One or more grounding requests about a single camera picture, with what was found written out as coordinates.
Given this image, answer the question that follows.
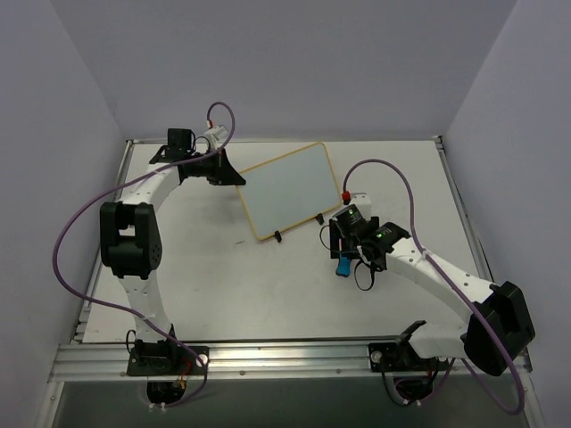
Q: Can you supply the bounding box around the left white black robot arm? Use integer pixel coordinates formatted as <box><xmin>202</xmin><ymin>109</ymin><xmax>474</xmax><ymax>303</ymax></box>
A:
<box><xmin>100</xmin><ymin>126</ymin><xmax>246</xmax><ymax>374</ymax></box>

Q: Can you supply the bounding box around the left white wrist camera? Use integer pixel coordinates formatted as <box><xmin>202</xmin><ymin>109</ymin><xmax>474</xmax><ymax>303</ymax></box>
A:
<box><xmin>203</xmin><ymin>126</ymin><xmax>229</xmax><ymax>152</ymax></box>

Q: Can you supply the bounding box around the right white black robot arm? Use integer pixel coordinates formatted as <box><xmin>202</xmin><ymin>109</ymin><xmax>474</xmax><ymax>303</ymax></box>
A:
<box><xmin>329</xmin><ymin>204</ymin><xmax>535</xmax><ymax>376</ymax></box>

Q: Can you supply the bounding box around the aluminium front rail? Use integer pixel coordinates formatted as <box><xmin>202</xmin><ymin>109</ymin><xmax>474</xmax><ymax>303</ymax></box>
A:
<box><xmin>48</xmin><ymin>336</ymin><xmax>534</xmax><ymax>383</ymax></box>

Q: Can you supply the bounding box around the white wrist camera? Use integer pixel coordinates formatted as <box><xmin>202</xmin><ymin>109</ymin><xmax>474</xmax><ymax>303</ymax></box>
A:
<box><xmin>342</xmin><ymin>191</ymin><xmax>372</xmax><ymax>220</ymax></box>
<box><xmin>203</xmin><ymin>126</ymin><xmax>229</xmax><ymax>152</ymax></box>

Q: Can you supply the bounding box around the yellow framed whiteboard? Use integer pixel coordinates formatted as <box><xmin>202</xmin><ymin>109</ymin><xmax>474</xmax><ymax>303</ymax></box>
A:
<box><xmin>237</xmin><ymin>142</ymin><xmax>341</xmax><ymax>241</ymax></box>

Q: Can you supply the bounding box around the blue bone-shaped eraser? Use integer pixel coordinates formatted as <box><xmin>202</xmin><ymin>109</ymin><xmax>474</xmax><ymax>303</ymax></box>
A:
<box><xmin>335</xmin><ymin>254</ymin><xmax>352</xmax><ymax>277</ymax></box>

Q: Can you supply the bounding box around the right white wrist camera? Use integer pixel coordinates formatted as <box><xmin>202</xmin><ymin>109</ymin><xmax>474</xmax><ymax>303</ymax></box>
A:
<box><xmin>342</xmin><ymin>191</ymin><xmax>372</xmax><ymax>220</ymax></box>

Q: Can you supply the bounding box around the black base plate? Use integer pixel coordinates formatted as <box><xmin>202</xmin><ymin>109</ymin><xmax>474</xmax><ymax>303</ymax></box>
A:
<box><xmin>368</xmin><ymin>342</ymin><xmax>449</xmax><ymax>373</ymax></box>
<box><xmin>127</xmin><ymin>340</ymin><xmax>206</xmax><ymax>377</ymax></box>

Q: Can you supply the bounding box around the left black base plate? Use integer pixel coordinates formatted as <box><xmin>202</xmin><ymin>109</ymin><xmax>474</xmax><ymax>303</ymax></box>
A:
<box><xmin>127</xmin><ymin>340</ymin><xmax>206</xmax><ymax>377</ymax></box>

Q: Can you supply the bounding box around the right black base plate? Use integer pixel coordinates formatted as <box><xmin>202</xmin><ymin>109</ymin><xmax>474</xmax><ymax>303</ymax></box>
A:
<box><xmin>368</xmin><ymin>342</ymin><xmax>449</xmax><ymax>373</ymax></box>

